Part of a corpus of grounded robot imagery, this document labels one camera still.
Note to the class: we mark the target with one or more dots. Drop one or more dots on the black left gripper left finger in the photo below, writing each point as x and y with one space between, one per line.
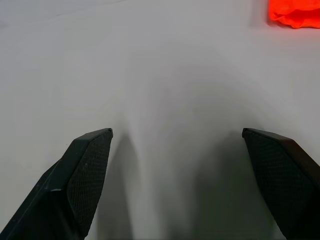
75 180

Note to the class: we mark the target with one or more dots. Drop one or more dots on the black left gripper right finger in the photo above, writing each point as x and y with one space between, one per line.
282 175

